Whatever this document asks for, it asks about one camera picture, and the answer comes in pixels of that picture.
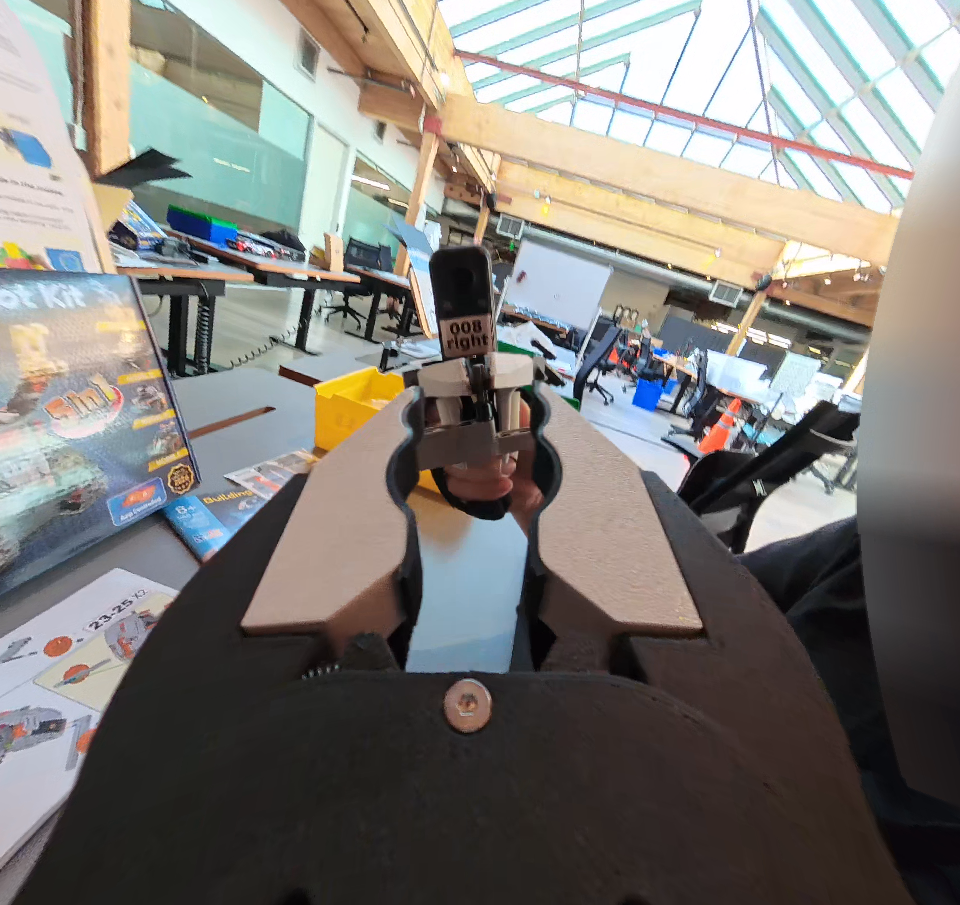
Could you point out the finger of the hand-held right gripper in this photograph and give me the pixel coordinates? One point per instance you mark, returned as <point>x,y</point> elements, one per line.
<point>442,380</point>
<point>510,372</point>

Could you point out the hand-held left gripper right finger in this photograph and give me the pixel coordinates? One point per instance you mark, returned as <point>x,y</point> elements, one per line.
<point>607,545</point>

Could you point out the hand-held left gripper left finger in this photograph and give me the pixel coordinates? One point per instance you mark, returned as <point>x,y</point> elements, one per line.
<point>330,545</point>

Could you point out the grey desk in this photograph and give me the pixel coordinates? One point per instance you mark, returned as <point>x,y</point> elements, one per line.
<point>247,402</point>

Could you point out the person's right hand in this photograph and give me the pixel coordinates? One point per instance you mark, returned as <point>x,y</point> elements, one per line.
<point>480,483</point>

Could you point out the green plastic bin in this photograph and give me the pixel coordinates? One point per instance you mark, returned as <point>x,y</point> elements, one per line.
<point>577,395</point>

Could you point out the yellow plastic bin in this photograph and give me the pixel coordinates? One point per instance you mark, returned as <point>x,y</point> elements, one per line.
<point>352,402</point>

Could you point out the orange grey sticker sheet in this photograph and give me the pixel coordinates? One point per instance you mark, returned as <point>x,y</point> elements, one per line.
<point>270,470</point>

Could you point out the white whiteboard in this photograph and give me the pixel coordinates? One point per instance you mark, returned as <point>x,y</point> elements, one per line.
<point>559,286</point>

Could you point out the blue building booklet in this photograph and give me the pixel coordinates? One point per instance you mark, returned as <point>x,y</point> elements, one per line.
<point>206,519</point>

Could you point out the blue waste bin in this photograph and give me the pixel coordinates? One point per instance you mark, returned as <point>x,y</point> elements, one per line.
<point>648,395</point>

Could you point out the orange traffic cone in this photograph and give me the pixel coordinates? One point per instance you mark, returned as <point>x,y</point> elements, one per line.
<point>721,432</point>

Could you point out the wooden top background table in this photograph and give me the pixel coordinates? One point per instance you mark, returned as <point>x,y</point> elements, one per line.
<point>187,275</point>
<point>300,269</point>

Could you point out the black office chair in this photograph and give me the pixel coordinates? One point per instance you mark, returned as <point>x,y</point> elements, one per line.
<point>772,462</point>

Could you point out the person's dark clothing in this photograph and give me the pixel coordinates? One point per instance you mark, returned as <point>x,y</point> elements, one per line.
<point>810,597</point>

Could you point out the blue and green box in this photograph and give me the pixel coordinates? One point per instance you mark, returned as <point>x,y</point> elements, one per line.
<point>202,226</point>

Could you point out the dark robot kit box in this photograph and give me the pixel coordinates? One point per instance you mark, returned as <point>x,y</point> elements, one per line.
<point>82,425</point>

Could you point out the white assembly instruction sheet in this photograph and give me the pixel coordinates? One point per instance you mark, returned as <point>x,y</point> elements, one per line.
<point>45,680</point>

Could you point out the white printed leaflet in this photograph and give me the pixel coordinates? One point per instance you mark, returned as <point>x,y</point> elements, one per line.
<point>34,132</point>

